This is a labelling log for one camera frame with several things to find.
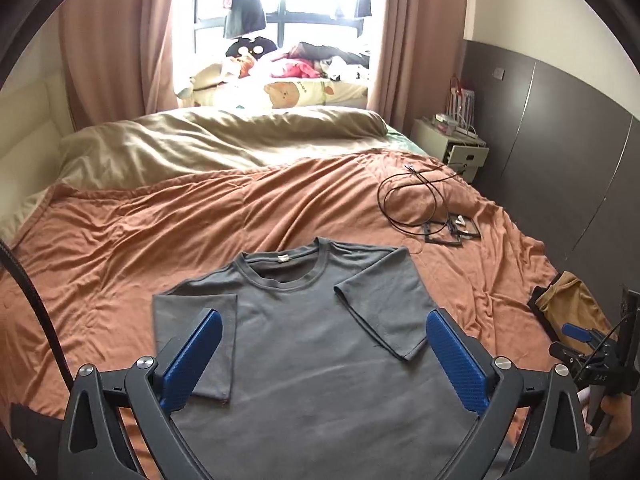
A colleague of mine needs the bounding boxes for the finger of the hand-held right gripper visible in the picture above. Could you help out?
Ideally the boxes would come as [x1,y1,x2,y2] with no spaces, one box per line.
[549,341,591,366]
[561,323,608,345]

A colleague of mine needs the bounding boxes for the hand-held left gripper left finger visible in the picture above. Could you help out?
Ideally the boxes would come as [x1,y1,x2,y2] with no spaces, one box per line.
[59,308,223,480]

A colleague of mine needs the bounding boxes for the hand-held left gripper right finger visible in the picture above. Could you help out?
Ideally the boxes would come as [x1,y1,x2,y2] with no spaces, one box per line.
[426,310,591,480]

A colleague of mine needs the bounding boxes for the grey t-shirt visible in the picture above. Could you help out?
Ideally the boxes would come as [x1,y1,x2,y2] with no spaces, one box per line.
[152,237,483,480]

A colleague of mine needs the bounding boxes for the pile of colourful clothes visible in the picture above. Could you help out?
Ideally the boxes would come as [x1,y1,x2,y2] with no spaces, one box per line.
[272,40,373,81]

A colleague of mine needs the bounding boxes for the person's right hand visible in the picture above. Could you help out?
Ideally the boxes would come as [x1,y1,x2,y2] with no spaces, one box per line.
[587,394,640,455]

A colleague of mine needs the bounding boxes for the folded tan shirt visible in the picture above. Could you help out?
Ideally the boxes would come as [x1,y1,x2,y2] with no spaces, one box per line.
[537,270,613,341]

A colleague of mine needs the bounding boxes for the folded black garment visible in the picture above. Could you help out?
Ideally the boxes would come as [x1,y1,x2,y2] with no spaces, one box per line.
[527,285,566,341]

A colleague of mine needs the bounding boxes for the black square frames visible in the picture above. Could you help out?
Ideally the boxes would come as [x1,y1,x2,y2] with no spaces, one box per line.
[422,217,483,248]

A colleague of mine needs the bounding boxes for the orange-brown blanket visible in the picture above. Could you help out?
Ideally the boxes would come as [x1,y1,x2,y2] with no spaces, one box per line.
[0,152,566,480]

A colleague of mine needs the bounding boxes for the black garment with paw print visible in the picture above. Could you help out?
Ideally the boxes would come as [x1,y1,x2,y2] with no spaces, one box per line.
[10,402,66,476]

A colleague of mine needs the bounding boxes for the grey wardrobe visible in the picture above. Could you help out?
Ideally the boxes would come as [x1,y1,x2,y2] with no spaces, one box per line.
[460,40,640,321]

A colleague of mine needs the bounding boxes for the beige duvet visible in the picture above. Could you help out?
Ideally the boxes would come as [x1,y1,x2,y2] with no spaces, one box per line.
[0,107,391,241]

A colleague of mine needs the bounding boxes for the white nightstand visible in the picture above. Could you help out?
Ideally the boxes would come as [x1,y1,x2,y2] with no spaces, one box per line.
[410,117,491,181]

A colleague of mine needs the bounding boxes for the white power strip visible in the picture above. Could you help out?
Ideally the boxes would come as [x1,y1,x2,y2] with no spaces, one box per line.
[450,122,488,147]

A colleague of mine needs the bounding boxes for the striped gift bag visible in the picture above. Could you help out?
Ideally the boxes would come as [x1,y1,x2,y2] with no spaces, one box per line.
[447,75,478,128]

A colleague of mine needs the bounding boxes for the bear print pillow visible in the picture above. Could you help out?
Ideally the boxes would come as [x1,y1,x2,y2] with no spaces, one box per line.
[190,62,371,110]

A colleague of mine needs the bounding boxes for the cream padded headboard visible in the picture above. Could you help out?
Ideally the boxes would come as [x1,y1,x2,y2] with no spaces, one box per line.
[0,72,76,231]

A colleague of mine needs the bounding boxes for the black plush toy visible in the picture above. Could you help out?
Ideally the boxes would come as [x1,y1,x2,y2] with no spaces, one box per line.
[225,35,276,61]

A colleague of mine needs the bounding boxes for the pink curtain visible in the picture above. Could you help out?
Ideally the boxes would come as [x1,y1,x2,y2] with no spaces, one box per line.
[57,0,196,126]
[367,0,471,128]

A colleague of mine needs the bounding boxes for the black braided cable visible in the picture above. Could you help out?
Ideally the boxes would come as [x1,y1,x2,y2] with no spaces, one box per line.
[0,237,71,396]

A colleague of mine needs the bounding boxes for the thin black coiled cable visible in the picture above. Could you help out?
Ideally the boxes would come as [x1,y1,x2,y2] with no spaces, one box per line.
[377,162,461,233]

